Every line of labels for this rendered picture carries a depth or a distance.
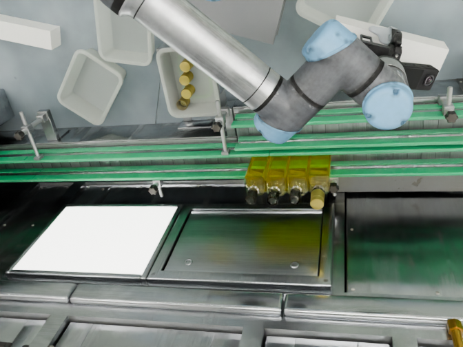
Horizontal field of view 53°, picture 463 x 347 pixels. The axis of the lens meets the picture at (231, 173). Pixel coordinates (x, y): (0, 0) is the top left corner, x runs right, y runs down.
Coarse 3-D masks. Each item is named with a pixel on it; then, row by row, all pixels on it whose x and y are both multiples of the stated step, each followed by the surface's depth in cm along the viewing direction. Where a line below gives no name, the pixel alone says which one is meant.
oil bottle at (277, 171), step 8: (272, 160) 135; (280, 160) 134; (288, 160) 134; (272, 168) 131; (280, 168) 130; (272, 176) 127; (280, 176) 126; (272, 184) 125; (280, 184) 125; (280, 192) 126
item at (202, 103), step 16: (160, 64) 141; (176, 64) 148; (176, 80) 150; (192, 80) 149; (208, 80) 148; (176, 96) 152; (192, 96) 152; (208, 96) 151; (176, 112) 150; (192, 112) 148; (208, 112) 147
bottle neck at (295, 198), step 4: (292, 188) 124; (296, 188) 123; (300, 188) 124; (292, 192) 122; (296, 192) 121; (300, 192) 123; (292, 196) 120; (296, 196) 120; (300, 196) 122; (292, 200) 122; (296, 200) 122; (292, 204) 121; (296, 204) 121
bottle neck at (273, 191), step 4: (272, 188) 125; (276, 188) 125; (272, 192) 123; (276, 192) 123; (268, 196) 122; (272, 196) 121; (276, 196) 122; (268, 200) 122; (272, 200) 124; (276, 200) 122; (272, 204) 122
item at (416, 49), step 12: (348, 24) 99; (360, 24) 101; (372, 24) 103; (372, 36) 99; (408, 36) 100; (420, 36) 102; (408, 48) 98; (420, 48) 98; (432, 48) 97; (444, 48) 97; (408, 60) 100; (420, 60) 99; (432, 60) 99
